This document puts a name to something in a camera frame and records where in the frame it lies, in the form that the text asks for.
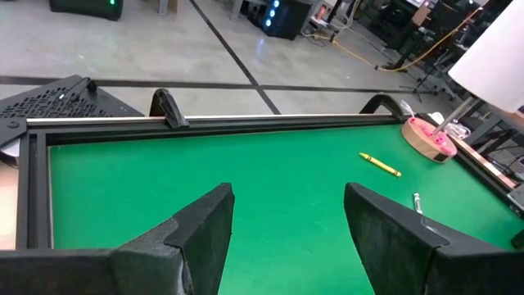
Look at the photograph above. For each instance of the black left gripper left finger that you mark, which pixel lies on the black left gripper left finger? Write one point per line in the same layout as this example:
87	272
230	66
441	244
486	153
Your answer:
184	266

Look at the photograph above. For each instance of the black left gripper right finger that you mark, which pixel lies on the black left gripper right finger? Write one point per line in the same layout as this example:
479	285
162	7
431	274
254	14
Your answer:
409	266

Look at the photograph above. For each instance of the white crayon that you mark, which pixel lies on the white crayon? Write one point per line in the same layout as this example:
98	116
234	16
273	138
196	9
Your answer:
417	202

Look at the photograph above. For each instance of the yellow crayon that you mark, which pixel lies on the yellow crayon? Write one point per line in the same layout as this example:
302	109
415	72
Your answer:
380	164

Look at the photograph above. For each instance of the round wooden lamp base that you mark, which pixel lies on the round wooden lamp base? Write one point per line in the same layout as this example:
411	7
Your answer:
419	145

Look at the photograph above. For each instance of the small pink clip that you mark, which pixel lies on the small pink clip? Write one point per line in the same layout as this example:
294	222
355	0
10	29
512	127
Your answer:
427	131
412	120
445	148

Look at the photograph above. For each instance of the clear plastic bag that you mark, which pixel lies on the clear plastic bag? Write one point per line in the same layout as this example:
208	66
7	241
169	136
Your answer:
457	129

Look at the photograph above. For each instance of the metal lamp pole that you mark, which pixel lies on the metal lamp pole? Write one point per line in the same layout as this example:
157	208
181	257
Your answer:
454	116

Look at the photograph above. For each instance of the white cylindrical lamp shade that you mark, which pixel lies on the white cylindrical lamp shade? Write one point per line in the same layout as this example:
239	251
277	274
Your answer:
495	65

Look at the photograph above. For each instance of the black computer blue lights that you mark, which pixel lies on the black computer blue lights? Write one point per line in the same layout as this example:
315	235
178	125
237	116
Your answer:
288	18

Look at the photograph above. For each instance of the black device green light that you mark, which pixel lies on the black device green light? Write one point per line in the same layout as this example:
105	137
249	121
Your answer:
86	7

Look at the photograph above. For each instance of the silver metal bracket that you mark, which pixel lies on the silver metal bracket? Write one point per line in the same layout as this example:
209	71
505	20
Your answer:
518	198

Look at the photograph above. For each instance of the black frame bracket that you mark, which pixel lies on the black frame bracket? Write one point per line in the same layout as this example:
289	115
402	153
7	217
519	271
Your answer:
168	108
382	102

